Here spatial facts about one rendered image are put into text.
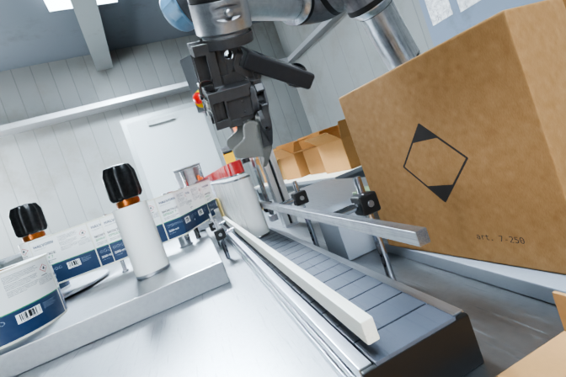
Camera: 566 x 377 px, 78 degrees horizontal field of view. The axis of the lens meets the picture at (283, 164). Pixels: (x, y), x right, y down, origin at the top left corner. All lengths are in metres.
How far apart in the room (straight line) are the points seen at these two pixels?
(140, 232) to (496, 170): 0.80
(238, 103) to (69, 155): 4.66
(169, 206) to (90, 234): 0.24
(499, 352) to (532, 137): 0.20
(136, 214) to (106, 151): 4.10
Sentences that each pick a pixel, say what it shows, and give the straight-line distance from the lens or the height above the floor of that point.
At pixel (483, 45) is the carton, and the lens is 0.42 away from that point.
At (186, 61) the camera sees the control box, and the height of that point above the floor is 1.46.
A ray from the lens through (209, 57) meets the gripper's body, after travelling 0.49.
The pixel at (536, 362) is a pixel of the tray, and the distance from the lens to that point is 0.39.
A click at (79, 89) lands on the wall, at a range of 5.25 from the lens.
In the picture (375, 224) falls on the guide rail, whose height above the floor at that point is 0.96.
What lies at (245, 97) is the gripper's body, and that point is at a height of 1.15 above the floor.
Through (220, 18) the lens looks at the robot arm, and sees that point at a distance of 0.47.
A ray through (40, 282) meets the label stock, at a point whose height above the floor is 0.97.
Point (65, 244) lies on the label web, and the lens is 1.26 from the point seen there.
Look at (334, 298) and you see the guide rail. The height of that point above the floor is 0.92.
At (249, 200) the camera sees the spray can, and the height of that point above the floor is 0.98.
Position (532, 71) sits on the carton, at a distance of 0.42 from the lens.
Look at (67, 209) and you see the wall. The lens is 5.07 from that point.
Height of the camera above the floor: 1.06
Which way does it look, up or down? 2 degrees down
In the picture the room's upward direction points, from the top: 19 degrees counter-clockwise
